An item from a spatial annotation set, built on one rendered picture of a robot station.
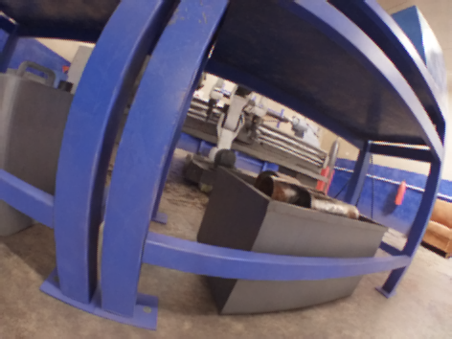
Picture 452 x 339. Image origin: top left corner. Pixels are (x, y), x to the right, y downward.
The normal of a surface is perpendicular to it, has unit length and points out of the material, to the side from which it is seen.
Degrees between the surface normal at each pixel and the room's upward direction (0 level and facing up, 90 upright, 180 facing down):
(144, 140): 90
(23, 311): 0
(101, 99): 90
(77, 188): 90
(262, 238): 90
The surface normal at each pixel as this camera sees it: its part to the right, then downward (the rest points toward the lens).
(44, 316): 0.32, -0.94
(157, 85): 0.22, 0.16
